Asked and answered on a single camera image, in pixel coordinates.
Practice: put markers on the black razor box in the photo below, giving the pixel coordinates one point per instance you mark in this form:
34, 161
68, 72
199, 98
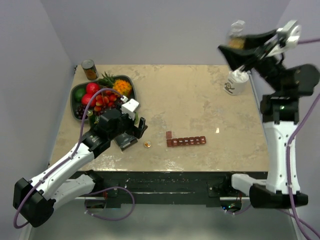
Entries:
125, 140

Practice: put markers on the green lime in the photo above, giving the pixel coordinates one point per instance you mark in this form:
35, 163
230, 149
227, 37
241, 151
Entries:
78, 94

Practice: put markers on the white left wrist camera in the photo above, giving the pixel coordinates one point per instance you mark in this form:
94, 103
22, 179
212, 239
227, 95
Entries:
130, 107

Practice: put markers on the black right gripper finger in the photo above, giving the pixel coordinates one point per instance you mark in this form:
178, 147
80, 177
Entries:
252, 41
248, 58

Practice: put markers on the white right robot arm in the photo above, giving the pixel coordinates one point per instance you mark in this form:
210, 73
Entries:
281, 121

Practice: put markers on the dark grape bunch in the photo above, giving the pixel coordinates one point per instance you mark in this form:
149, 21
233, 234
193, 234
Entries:
80, 112

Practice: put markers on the red apple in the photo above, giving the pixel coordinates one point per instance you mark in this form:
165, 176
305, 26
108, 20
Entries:
92, 88
88, 97

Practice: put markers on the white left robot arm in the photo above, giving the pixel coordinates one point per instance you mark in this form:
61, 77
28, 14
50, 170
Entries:
35, 200

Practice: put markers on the tin can with fruit label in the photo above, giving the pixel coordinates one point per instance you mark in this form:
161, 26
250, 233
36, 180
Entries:
89, 69

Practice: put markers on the clear pill bottle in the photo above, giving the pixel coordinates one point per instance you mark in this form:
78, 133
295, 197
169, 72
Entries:
235, 35

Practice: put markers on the white paper roll pack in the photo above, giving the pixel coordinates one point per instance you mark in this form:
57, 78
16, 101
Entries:
236, 82

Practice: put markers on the orange horned melon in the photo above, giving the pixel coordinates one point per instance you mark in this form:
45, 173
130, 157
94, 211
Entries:
123, 87

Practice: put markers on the red weekly pill organizer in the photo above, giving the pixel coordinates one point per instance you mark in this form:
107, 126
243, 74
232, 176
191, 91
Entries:
172, 142

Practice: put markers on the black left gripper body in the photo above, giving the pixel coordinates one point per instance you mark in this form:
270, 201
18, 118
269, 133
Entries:
126, 125

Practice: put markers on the dark green fruit tray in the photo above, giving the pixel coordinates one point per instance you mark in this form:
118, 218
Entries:
107, 99

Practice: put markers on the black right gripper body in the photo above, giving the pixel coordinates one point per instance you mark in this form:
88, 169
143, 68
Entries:
269, 49

